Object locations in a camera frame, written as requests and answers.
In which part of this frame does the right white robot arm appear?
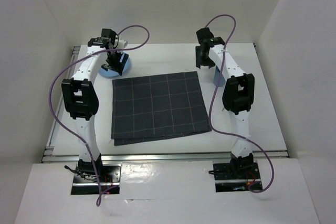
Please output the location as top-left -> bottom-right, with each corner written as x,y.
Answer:
196,27 -> 255,178

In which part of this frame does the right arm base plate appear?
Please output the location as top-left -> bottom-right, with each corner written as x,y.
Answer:
208,155 -> 263,193

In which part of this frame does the aluminium rail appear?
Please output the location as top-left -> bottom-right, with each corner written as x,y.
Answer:
41,46 -> 81,156
41,150 -> 288,164

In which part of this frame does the dark grey checked cloth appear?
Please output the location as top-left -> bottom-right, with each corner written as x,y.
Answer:
111,71 -> 211,146

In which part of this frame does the aluminium front rail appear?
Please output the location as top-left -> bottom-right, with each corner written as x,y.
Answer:
41,150 -> 288,164

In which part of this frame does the blue plastic plate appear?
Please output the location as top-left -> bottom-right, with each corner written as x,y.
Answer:
99,52 -> 131,78

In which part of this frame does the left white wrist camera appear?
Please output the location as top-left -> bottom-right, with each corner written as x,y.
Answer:
114,39 -> 128,50

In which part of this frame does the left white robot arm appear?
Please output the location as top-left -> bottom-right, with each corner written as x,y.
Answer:
61,28 -> 128,182

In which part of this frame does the blue plastic cup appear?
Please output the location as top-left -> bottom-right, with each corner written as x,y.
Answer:
213,67 -> 225,87

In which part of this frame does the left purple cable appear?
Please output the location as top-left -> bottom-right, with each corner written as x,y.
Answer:
49,25 -> 150,207

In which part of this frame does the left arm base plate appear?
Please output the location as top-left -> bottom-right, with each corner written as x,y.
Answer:
64,164 -> 121,195

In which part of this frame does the aluminium left rail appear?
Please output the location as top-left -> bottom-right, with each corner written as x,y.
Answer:
41,46 -> 81,156

